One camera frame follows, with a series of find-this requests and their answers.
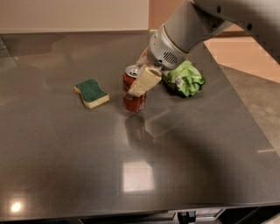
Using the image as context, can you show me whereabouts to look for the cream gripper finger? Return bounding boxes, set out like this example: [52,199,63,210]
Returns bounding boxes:
[129,65,162,97]
[136,49,149,67]

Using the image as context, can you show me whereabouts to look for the red coke can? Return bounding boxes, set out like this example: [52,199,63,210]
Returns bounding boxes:
[122,65,146,112]

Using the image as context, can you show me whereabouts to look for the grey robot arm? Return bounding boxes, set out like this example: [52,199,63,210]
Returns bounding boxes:
[128,0,280,97]

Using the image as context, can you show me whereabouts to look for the green and yellow sponge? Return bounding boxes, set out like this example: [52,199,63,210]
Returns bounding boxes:
[73,79,109,109]

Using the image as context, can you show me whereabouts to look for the green crumpled chip bag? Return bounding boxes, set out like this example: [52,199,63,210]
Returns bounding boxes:
[163,60,206,97]

